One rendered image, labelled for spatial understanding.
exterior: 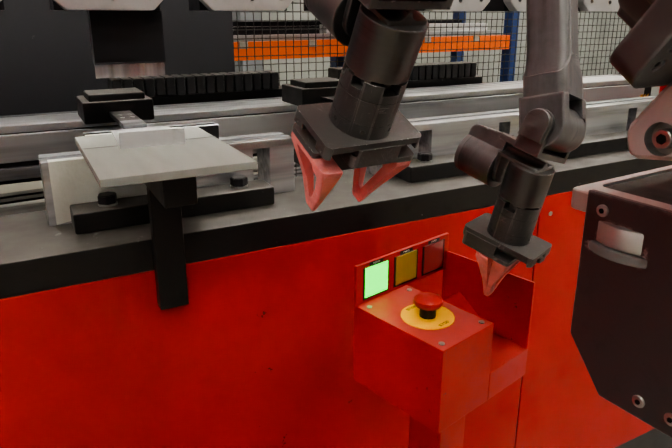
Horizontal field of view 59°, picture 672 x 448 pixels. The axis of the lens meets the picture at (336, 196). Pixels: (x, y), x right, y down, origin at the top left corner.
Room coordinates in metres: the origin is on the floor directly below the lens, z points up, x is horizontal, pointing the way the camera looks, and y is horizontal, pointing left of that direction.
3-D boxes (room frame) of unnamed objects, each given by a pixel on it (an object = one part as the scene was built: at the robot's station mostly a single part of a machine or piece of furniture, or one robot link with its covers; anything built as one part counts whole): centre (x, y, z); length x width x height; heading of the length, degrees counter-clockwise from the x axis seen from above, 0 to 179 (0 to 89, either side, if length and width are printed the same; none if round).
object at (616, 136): (1.33, -0.61, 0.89); 0.30 x 0.05 x 0.03; 118
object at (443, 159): (1.14, -0.26, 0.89); 0.30 x 0.05 x 0.03; 118
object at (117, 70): (0.91, 0.31, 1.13); 0.10 x 0.02 x 0.10; 118
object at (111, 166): (0.78, 0.24, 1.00); 0.26 x 0.18 x 0.01; 28
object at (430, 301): (0.72, -0.12, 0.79); 0.04 x 0.04 x 0.04
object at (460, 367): (0.76, -0.15, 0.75); 0.20 x 0.16 x 0.18; 131
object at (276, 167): (0.93, 0.26, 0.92); 0.39 x 0.06 x 0.10; 118
